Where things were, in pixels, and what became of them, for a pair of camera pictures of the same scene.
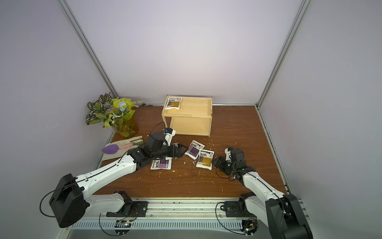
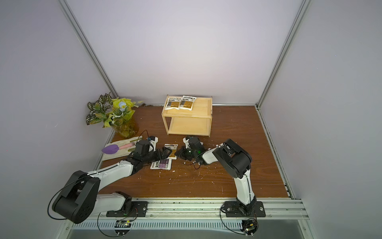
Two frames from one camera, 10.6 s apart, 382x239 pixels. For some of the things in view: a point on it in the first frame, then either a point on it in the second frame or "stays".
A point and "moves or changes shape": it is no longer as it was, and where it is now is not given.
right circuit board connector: [249, 226] stays
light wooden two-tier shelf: [193, 118] stays
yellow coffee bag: [173, 102] stays
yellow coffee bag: [205, 159] moves or changes shape
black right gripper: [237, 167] to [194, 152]
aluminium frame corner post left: [75, 25] stays
